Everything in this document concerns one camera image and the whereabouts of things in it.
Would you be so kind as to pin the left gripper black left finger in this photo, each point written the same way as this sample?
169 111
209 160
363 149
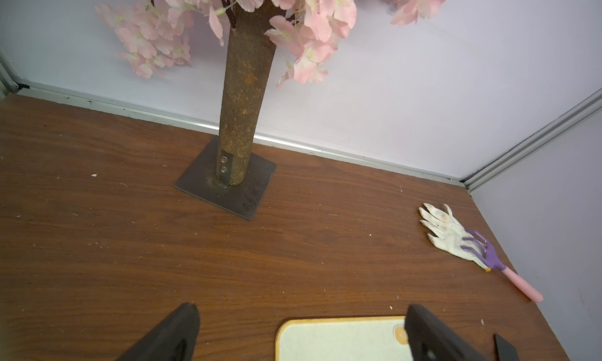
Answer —
174 338

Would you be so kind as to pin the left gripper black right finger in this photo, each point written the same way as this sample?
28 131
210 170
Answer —
431 339

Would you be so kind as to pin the black kitchen knife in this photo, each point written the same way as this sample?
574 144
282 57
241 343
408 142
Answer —
505 351

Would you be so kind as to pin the white cutting board orange rim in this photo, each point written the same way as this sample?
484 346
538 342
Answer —
358 338

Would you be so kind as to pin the purple pink toy rake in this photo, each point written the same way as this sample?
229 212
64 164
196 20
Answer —
486 253

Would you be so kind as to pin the white work glove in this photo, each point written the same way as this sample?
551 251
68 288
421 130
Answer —
447 234

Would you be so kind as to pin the pink cherry blossom tree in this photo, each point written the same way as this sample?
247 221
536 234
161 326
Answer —
227 173

